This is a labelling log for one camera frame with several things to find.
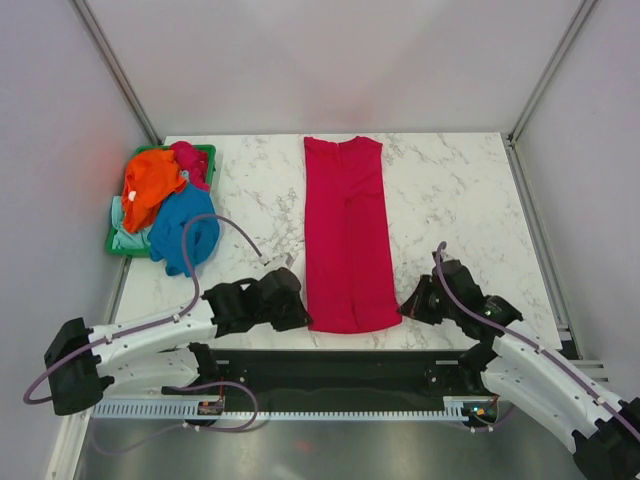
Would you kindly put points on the right side aluminium rail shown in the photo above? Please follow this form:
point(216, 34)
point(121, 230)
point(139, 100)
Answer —
point(570, 348)

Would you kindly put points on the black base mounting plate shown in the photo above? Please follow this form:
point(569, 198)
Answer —
point(349, 378)

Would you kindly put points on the orange t shirt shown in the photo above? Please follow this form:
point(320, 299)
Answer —
point(150, 177)

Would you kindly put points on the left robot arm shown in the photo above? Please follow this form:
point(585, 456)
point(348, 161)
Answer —
point(169, 351)

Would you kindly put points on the light teal t shirt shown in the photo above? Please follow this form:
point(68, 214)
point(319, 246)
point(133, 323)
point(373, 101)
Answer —
point(122, 239)

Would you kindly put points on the left aluminium corner post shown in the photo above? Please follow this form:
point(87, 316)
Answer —
point(99, 39)

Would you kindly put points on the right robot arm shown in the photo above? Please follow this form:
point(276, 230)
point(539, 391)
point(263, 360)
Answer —
point(509, 360)

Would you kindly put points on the right aluminium corner post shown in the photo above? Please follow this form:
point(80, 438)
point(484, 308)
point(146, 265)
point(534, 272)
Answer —
point(567, 41)

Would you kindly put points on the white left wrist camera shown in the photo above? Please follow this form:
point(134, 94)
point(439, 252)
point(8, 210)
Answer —
point(277, 261)

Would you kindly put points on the green plastic basket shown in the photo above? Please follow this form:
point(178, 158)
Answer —
point(144, 253)

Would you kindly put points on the magenta t shirt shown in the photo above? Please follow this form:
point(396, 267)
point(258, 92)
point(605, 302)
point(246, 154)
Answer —
point(193, 163)
point(349, 273)

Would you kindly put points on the white slotted cable duct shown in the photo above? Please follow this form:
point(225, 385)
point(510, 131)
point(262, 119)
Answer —
point(193, 408)

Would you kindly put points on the blue t shirt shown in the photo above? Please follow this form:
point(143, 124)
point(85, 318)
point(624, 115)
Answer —
point(166, 234)

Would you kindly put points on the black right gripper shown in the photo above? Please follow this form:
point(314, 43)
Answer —
point(414, 306)

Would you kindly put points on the aluminium corner post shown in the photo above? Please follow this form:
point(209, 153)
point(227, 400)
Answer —
point(99, 39)
point(567, 41)

